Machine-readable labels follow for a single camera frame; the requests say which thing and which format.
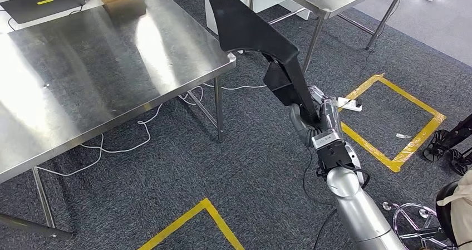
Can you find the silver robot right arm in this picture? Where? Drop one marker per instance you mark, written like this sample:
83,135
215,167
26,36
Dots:
361,215

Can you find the person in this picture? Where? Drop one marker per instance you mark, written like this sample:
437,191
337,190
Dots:
462,211

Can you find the stainless steel workbench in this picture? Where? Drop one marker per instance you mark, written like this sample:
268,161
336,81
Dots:
92,64

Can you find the white power strip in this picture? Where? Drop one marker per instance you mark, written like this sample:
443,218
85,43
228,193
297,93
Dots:
350,105

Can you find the chrome swivel stool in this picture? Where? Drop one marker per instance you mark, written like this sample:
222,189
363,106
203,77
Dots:
444,211

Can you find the grey laptop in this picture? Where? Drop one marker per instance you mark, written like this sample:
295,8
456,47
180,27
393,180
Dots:
48,5

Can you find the clear tape scrap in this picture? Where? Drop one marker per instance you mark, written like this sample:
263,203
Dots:
403,136

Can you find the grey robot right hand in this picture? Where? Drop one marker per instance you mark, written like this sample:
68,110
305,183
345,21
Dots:
332,117

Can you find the yellow floor tape square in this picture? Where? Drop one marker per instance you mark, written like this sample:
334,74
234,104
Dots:
217,215
368,147

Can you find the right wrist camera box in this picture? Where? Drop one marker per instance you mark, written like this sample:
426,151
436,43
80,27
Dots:
326,141

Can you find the steel frame table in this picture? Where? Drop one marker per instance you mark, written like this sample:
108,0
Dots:
332,1

